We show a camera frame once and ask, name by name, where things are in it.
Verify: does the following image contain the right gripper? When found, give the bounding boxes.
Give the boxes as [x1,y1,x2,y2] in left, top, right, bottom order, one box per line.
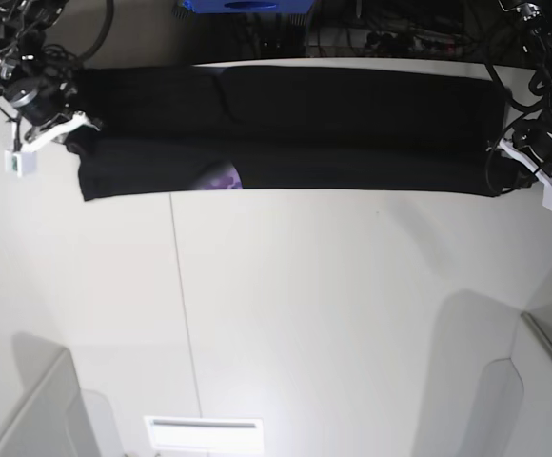
[4,78,103,146]

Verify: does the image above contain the black T-shirt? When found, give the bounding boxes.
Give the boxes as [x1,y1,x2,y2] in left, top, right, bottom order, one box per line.
[66,65,521,200]

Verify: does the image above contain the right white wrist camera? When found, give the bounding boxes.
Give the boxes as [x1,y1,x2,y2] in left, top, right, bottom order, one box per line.
[4,150,37,178]

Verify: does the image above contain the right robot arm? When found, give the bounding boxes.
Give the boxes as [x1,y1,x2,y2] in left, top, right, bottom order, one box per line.
[0,1,114,152]

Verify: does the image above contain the grey monitor edge left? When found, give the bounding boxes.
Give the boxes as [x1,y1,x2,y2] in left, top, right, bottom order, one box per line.
[0,348,101,457]

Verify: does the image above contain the blue box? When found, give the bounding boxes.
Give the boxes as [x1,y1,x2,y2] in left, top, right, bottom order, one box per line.
[182,0,314,14]

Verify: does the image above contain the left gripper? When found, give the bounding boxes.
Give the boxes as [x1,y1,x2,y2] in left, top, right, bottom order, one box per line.
[487,121,552,184]

